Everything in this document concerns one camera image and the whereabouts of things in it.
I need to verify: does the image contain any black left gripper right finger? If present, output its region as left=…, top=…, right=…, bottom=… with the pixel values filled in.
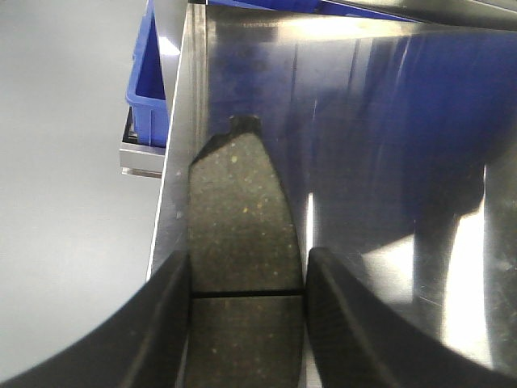
left=305, top=247, right=516, bottom=387

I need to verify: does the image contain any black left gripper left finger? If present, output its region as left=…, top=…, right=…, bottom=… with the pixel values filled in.
left=2, top=251, right=191, bottom=387

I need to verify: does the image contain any dark grey brake pad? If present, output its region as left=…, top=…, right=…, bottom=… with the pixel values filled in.
left=184, top=116, right=304, bottom=387

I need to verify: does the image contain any blue bin on floor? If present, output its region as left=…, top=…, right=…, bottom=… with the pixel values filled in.
left=126, top=1, right=170, bottom=147

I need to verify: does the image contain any stainless steel rack frame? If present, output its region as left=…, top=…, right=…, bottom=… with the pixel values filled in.
left=119, top=0, right=517, bottom=276

